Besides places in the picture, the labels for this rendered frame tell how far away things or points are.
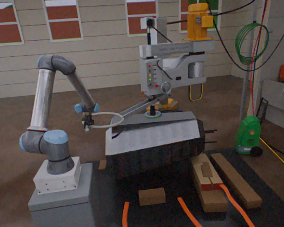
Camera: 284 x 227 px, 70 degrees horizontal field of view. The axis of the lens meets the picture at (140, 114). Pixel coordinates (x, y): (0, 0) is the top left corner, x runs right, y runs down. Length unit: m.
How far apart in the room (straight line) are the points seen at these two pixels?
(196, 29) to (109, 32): 5.93
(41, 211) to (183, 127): 1.65
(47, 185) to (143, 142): 1.16
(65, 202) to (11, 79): 7.95
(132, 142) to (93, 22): 6.55
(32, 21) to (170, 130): 7.23
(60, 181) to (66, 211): 0.21
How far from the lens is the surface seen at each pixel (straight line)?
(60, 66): 1.64
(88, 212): 1.60
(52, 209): 1.61
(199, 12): 2.71
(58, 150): 1.49
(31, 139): 1.60
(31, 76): 8.93
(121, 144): 2.34
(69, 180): 1.54
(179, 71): 2.57
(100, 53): 8.34
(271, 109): 4.93
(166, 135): 2.38
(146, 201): 2.50
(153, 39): 3.12
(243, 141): 3.46
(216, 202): 2.44
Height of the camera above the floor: 1.81
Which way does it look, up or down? 21 degrees down
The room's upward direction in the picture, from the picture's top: 4 degrees counter-clockwise
